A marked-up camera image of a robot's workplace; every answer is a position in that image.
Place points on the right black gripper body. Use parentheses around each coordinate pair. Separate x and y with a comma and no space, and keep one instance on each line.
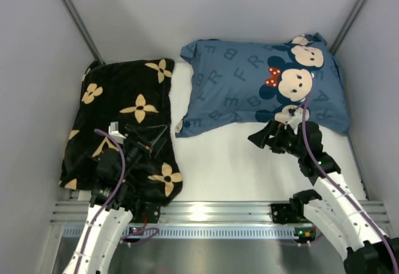
(277,141)

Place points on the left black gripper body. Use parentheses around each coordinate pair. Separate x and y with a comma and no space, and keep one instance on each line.
(139,143)

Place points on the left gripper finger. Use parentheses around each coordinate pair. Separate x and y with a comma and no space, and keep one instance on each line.
(146,131)
(158,139)

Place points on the black floral plush pillowcase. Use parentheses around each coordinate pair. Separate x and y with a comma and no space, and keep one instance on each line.
(136,93)

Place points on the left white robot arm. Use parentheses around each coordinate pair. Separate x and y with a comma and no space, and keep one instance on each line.
(115,200)

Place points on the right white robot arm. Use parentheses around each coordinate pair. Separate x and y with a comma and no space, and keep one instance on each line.
(330,204)

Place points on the blue cartoon print pillow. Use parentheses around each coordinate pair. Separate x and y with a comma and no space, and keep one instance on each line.
(236,82)

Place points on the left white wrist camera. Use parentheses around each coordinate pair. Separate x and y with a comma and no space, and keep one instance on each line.
(113,131)

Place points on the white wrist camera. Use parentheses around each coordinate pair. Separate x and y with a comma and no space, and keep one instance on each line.
(292,116)
(113,131)

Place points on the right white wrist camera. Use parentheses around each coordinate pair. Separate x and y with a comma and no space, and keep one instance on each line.
(292,116)

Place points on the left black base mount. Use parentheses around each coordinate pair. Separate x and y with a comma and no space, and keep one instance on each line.
(148,213)

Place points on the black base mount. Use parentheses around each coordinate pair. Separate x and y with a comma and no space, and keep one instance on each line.
(148,213)
(283,213)

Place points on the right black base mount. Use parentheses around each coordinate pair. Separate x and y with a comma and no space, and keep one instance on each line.
(283,213)

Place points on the aluminium mounting rail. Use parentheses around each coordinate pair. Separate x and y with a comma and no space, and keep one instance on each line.
(202,213)

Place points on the perforated cable duct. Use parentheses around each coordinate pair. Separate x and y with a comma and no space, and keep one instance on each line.
(226,233)

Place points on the left aluminium frame post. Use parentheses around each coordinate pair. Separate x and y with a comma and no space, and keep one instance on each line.
(81,27)

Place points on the aluminium frame post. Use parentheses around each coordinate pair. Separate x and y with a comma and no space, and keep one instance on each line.
(352,17)
(81,27)

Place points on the right aluminium frame post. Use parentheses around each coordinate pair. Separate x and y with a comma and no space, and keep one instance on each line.
(352,17)

